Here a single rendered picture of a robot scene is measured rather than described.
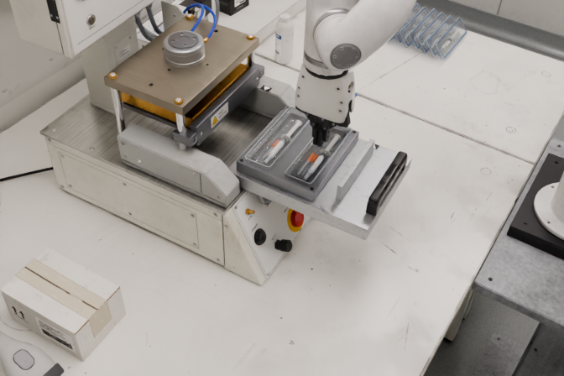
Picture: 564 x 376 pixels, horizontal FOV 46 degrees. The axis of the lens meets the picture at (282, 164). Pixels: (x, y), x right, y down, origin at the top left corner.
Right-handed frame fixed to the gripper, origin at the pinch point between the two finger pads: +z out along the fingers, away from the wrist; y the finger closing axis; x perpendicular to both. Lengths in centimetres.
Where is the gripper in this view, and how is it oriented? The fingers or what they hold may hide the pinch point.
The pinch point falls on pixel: (321, 133)
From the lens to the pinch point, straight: 123.4
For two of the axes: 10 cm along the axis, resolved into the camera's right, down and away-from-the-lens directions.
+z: -0.3, 7.3, 6.8
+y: -8.7, -3.5, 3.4
